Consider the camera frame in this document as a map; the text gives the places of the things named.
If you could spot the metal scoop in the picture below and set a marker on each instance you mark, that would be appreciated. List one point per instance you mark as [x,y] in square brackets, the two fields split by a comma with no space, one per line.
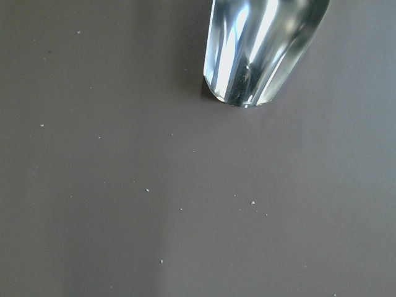
[253,46]

